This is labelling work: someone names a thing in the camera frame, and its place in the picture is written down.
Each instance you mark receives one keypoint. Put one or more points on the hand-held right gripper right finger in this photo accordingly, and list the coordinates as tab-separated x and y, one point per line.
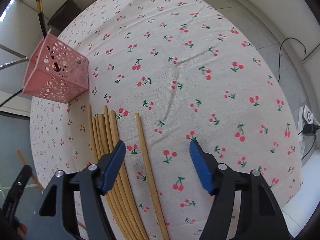
200	165

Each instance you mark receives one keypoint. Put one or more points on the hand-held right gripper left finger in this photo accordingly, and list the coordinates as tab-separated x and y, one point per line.
115	165

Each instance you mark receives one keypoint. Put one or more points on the wooden chopstick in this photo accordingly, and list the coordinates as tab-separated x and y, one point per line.
147	165

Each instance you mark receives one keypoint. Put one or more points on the pink perforated plastic basket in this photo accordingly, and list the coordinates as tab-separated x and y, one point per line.
60	85

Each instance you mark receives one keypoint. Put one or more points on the bundle of bamboo chopsticks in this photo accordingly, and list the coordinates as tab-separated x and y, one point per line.
101	140

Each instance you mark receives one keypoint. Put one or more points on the white power strip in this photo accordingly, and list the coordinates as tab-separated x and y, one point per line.
301	140

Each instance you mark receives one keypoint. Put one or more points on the black power adapter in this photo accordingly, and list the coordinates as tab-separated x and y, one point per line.
309	130

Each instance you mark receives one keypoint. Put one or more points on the white round plug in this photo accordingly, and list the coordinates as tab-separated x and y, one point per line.
308	116

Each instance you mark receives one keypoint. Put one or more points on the cherry print tablecloth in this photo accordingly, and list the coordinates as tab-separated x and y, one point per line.
175	42

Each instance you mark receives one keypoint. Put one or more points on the metal mop pole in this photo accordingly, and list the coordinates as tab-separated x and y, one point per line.
12	63
13	51

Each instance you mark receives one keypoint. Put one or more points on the dark brown trash bin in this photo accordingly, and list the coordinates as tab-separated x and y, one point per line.
65	12

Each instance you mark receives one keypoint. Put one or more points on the black chopstick with yellow bands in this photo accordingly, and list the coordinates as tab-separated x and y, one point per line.
40	10

